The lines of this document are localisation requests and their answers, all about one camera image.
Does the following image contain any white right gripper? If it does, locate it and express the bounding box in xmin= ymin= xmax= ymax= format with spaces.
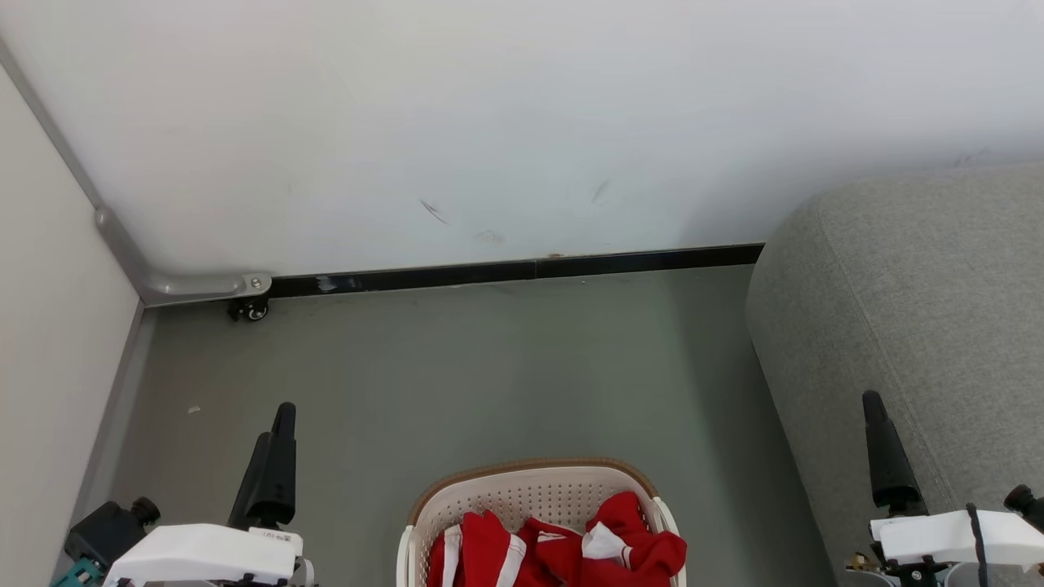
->
xmin=847 ymin=391 xmax=1044 ymax=587

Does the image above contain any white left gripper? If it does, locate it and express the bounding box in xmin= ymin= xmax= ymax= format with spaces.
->
xmin=102 ymin=403 xmax=315 ymax=587

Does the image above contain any red jersey with white trim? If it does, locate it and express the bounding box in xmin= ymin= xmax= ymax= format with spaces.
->
xmin=563 ymin=491 xmax=688 ymax=587

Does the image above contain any grey upholstered seat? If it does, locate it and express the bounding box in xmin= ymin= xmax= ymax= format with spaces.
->
xmin=745 ymin=163 xmax=1044 ymax=587

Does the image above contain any black baseboard strip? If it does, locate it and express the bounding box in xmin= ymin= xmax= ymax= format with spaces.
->
xmin=269 ymin=259 xmax=537 ymax=298
xmin=535 ymin=243 xmax=765 ymax=280

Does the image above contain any white laundry basket brown rim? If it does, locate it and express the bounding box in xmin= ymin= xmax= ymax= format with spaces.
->
xmin=396 ymin=457 xmax=688 ymax=587

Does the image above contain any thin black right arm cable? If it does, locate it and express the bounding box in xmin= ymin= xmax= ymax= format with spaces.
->
xmin=966 ymin=503 xmax=992 ymax=587

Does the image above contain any black cable with teal connector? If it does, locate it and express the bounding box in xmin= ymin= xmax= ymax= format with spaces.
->
xmin=51 ymin=561 xmax=104 ymax=587

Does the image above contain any grey metal partition frame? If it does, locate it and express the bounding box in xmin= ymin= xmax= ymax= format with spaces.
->
xmin=0 ymin=37 xmax=273 ymax=307

